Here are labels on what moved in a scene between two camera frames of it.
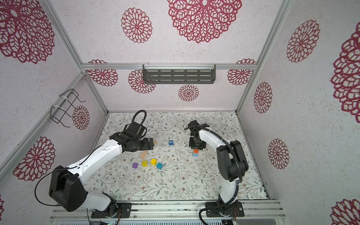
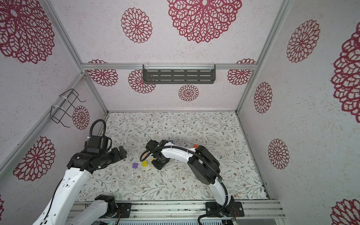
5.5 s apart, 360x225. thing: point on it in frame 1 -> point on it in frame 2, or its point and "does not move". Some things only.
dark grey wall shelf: x=179 y=73 does not move
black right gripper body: x=196 y=145 -> x=158 y=164
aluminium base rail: x=181 y=210 does not move
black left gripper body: x=142 y=145 -> x=112 y=157
